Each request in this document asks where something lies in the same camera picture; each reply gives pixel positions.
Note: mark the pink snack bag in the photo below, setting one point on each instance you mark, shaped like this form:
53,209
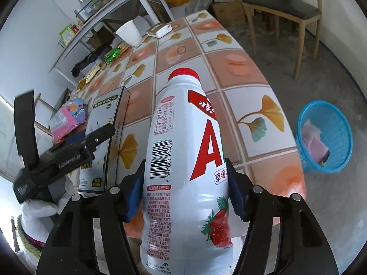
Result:
67,118

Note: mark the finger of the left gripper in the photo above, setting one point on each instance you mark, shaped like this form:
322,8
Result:
64,158

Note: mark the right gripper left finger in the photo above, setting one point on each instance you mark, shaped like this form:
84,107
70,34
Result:
71,247

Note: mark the pink sponge cloth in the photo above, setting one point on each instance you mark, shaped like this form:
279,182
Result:
317,150

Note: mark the white fluffy gloved hand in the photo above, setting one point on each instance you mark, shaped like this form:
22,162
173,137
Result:
36,215

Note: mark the gold snack packet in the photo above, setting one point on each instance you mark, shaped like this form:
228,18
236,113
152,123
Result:
159,30

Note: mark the white mattress blue edge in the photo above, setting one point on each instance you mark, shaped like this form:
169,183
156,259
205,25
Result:
343,31

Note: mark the blue mesh trash basket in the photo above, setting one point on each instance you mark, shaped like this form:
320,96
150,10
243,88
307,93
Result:
336,134

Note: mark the cardboard box on floor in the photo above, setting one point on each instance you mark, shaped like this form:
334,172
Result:
229,14

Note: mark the metal rice cooker pot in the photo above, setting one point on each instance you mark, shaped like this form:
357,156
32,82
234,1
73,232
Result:
87,9

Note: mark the white side table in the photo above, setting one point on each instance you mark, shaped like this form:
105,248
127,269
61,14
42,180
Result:
99,16

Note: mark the small green snack packet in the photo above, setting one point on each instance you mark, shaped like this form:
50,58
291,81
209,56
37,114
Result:
112,55

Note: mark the white black carton box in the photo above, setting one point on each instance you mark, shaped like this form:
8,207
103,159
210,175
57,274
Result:
101,174

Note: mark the white yogurt drink bottle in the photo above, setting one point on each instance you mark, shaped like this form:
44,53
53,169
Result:
185,192

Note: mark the wooden chair black seat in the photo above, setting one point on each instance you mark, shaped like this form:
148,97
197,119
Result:
294,10

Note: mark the yellow cracker packet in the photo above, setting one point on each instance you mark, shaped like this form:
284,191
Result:
90,75

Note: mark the white paper cup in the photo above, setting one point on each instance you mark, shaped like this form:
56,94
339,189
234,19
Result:
130,34

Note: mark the grey plastic bag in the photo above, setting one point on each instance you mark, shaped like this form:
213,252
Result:
194,6

